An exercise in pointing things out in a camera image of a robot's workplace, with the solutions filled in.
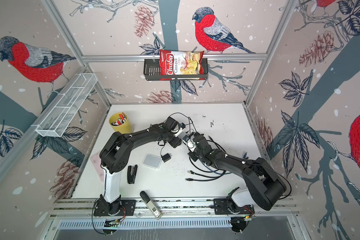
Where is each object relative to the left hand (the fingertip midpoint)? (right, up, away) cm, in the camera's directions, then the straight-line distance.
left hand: (177, 139), depth 95 cm
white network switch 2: (+3, +4, -7) cm, 9 cm away
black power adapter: (-6, -10, -5) cm, 13 cm away
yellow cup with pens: (-38, +11, +1) cm, 40 cm away
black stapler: (-25, -17, -12) cm, 33 cm away
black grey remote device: (-10, -29, -25) cm, 39 cm away
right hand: (+8, -5, -6) cm, 11 cm away
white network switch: (-14, -11, -7) cm, 20 cm away
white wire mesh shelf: (-58, +11, -25) cm, 64 cm away
